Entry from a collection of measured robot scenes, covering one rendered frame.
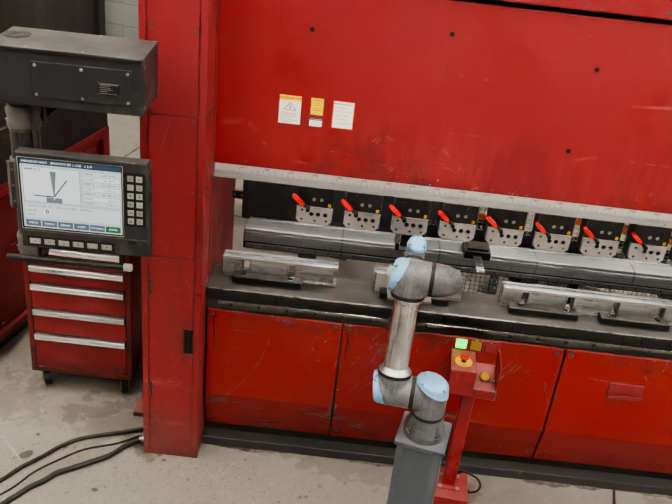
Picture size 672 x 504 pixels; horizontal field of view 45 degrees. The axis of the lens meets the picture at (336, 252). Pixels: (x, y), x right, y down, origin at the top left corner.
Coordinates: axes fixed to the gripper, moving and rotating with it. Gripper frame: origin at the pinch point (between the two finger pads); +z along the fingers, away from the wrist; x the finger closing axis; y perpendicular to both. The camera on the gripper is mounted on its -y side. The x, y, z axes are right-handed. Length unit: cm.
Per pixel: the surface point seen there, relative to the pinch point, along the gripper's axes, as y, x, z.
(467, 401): -45, -31, 16
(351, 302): -11.1, 22.2, 7.9
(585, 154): 47, -62, -39
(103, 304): -16, 139, 47
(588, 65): 70, -55, -66
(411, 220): 21.0, 1.9, -13.2
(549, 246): 20, -57, -8
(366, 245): 22.7, 18.9, 24.8
